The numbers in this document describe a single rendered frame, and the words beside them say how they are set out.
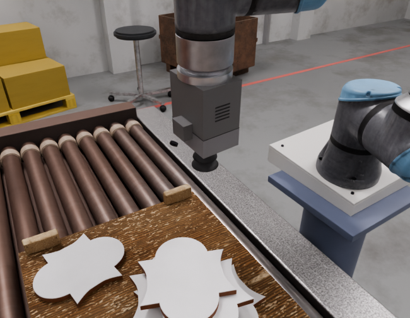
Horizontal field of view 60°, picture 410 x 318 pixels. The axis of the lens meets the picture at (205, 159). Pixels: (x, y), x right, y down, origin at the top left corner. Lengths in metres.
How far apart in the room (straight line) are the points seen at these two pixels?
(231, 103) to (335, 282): 0.35
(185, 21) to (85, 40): 4.14
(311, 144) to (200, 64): 0.62
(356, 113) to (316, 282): 0.35
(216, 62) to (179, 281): 0.30
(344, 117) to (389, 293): 1.27
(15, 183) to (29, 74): 2.61
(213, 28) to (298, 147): 0.61
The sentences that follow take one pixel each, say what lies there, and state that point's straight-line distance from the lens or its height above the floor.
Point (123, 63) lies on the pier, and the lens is 4.59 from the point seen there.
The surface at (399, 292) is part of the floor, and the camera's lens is 1.99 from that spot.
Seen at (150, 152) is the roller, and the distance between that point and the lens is 0.97.
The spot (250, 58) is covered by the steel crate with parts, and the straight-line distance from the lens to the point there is 4.37.
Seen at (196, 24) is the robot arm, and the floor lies 1.32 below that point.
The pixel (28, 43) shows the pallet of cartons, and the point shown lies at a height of 0.57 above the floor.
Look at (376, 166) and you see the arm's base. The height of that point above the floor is 0.96.
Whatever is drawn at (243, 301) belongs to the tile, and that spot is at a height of 0.99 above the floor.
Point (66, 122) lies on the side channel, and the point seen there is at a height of 0.95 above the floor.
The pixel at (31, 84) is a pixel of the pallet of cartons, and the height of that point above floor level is 0.32.
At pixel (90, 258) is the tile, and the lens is 0.65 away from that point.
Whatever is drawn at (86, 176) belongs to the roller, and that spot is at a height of 0.92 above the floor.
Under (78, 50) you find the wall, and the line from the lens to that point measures 4.57.
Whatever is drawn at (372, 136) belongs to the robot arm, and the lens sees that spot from 0.76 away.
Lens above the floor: 1.40
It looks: 32 degrees down
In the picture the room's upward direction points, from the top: straight up
